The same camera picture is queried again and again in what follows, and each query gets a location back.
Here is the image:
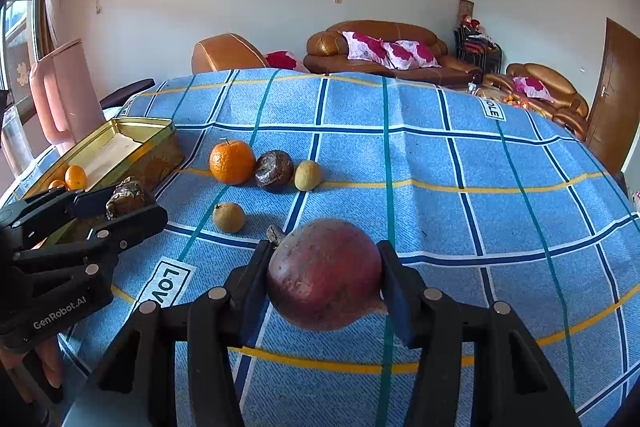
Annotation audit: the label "dark brown fruit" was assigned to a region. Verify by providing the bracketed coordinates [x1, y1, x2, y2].
[105, 176, 154, 220]
[254, 150, 294, 193]

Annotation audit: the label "large purple passion fruit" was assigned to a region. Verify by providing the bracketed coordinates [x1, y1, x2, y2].
[267, 218, 386, 332]

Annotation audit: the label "small yellow fruit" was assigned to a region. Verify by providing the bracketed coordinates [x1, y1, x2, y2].
[213, 202, 245, 234]
[294, 160, 322, 192]

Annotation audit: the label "left hand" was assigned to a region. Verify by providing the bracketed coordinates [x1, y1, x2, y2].
[1, 335, 63, 389]

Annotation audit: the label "gold rectangular tin box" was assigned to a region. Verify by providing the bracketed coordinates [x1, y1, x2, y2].
[26, 117, 184, 196]

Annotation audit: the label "pink plastic chair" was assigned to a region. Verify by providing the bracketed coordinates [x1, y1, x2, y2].
[29, 39, 105, 156]

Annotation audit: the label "blue checked tablecloth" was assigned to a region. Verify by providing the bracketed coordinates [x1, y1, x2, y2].
[67, 68, 639, 426]

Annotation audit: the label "far orange with stem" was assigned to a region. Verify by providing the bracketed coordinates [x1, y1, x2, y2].
[209, 140, 256, 185]

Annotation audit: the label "brown leather armchair left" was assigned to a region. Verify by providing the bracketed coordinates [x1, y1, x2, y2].
[191, 32, 268, 74]

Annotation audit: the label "brown leather armchair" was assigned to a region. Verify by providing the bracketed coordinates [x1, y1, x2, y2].
[191, 32, 268, 74]
[483, 63, 589, 141]

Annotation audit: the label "brown leather armchair right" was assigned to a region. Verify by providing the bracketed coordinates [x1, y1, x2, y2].
[483, 63, 589, 141]

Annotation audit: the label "brown wooden door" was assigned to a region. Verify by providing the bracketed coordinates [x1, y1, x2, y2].
[586, 18, 640, 174]

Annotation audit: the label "floral cushion on armchair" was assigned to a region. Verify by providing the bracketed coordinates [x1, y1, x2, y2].
[512, 76, 554, 103]

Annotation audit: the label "brown leather sofa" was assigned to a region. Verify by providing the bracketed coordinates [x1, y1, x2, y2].
[304, 20, 483, 89]

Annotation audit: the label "floral pink sofa cushion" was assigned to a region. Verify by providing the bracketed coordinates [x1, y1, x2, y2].
[342, 31, 440, 70]

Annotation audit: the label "stacked dark chairs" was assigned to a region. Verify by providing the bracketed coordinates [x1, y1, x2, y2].
[454, 0, 503, 74]

